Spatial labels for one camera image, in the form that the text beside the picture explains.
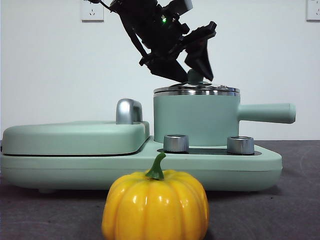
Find silver control knob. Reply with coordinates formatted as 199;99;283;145
226;136;255;155
163;134;190;153

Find green griddle cover silver handle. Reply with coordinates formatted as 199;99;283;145
1;98;151;156

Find green pot with side handle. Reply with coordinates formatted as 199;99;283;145
152;90;297;148

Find white wall socket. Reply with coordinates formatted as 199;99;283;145
80;0;105;23
306;0;320;22

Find glass pot lid green knob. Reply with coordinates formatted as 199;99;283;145
153;69;241;94

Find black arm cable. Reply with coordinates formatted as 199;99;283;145
83;0;151;59

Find green breakfast machine base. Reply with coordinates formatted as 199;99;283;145
0;139;284;195

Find yellow toy pumpkin green stem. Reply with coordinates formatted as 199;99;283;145
101;152;211;240

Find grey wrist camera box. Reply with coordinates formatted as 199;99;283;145
171;0;194;15

